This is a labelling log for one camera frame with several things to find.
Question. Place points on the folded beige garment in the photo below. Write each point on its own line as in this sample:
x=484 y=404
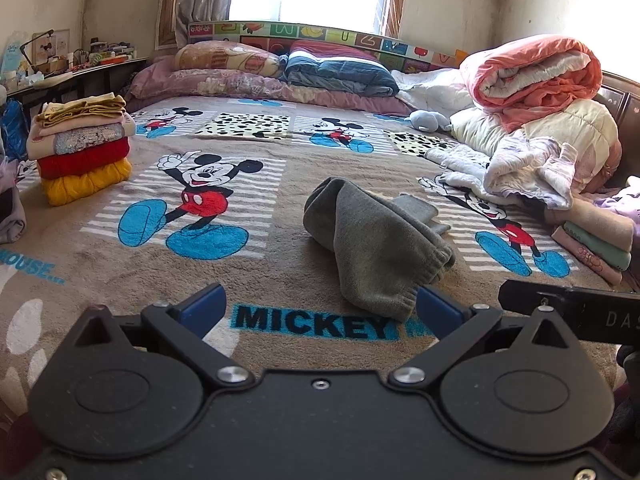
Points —
x=595 y=222

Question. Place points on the grey curtain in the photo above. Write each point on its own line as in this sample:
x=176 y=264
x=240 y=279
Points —
x=200 y=0

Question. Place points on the pale blue plush toy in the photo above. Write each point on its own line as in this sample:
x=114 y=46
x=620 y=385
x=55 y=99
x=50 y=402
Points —
x=427 y=121

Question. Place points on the rolled orange quilt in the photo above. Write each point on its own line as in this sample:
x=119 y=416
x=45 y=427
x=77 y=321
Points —
x=530 y=75

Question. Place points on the pile of lilac grey clothes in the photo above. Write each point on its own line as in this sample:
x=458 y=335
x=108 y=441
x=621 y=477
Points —
x=10 y=200

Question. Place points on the blue plastic bag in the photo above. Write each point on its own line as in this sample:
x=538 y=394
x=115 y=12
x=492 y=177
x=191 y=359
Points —
x=12 y=130

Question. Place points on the folded mint green garment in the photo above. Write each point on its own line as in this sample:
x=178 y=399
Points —
x=600 y=250

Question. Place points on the crumpled white lilac cloth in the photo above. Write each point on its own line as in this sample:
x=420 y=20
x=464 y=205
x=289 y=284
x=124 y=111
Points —
x=520 y=175

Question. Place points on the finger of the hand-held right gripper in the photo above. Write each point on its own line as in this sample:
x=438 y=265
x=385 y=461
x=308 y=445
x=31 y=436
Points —
x=525 y=296

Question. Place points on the printed cartoon blanket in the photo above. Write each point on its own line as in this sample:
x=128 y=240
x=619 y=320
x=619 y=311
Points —
x=280 y=270

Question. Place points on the white quilt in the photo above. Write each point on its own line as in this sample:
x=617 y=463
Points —
x=430 y=87

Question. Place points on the colourful picture headboard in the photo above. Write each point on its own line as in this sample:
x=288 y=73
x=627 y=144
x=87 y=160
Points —
x=350 y=37

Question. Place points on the folded beige sequin top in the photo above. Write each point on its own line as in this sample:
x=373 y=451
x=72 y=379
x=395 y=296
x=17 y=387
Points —
x=75 y=139

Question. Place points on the dark wooden bed frame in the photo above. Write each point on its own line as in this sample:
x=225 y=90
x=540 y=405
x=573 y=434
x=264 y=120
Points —
x=625 y=105

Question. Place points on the cream quilt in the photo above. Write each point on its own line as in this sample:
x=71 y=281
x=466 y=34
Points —
x=575 y=127

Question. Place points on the long pink floral pillow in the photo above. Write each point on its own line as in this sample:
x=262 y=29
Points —
x=225 y=85

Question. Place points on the black desk lamp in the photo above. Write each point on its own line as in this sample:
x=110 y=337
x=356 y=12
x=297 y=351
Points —
x=37 y=40

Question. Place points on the grey pants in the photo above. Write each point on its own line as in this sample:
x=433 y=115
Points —
x=370 y=250

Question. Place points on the purple garment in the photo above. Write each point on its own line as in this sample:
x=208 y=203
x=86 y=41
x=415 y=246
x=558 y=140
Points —
x=625 y=205

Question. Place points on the folded yellow sweater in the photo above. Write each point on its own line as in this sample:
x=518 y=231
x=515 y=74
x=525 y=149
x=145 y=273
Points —
x=85 y=185

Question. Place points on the black desk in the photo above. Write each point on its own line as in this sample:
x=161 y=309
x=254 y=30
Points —
x=95 y=70

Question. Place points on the folded pale yellow cloth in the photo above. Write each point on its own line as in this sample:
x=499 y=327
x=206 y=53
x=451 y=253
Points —
x=82 y=107

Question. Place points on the folded red sweater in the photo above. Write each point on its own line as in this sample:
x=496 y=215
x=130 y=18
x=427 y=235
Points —
x=85 y=157

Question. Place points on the yellow floral pillow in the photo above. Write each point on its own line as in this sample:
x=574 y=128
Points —
x=225 y=57

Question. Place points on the picture frame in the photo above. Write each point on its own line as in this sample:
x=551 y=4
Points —
x=52 y=45

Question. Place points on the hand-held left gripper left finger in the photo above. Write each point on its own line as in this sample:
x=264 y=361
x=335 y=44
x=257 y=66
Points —
x=205 y=306

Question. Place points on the folded pink garment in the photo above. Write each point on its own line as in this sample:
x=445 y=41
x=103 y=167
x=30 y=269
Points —
x=585 y=260

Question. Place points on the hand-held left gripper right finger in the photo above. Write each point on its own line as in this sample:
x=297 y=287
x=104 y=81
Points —
x=440 y=311

